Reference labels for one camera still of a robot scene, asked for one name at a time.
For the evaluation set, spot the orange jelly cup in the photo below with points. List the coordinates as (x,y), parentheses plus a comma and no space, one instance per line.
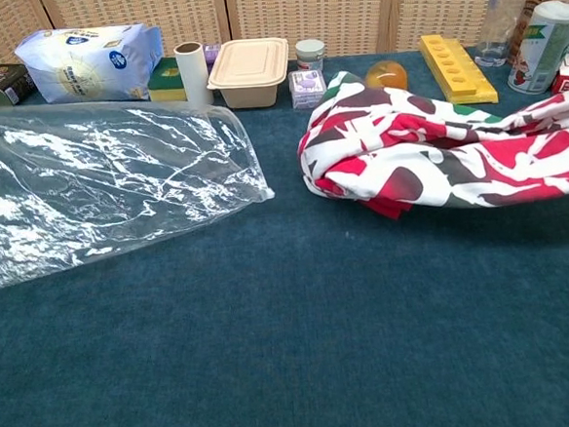
(388,75)

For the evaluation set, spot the beige lidded lunch box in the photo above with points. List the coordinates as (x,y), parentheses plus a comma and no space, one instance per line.
(250,74)

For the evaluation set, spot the yellow block with round holes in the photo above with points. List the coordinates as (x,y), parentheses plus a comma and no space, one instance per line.
(455,69)

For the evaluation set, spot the small purple box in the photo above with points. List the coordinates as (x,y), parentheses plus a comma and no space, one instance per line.
(213,54)

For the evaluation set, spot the clear plastic water bottle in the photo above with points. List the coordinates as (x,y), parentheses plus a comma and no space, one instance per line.
(502,17)

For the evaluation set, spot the green yellow sponge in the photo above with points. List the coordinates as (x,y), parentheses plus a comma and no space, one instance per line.
(165,82)

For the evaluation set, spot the white-capped green bottle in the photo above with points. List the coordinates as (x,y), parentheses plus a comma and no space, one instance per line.
(542,51)

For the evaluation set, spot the red white green patterned garment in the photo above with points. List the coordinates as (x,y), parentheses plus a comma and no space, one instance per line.
(406,141)

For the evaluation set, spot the clear plastic zip bag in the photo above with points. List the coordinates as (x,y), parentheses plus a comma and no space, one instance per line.
(92,188)

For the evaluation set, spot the white blue tissue pack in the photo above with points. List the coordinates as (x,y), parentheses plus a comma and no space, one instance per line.
(84,66)

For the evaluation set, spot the dark blue table cloth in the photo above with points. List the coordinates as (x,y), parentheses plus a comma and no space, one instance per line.
(292,330)

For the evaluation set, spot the white cardboard paper roll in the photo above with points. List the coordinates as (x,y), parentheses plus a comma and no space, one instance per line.
(196,78)

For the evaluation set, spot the dark green tin can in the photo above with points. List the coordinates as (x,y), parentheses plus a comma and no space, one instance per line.
(9,86)

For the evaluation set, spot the woven bamboo folding screen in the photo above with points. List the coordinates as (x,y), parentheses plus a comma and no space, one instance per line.
(338,9)

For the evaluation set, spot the small white lidded jar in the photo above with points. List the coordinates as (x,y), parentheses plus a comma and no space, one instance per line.
(310,55)

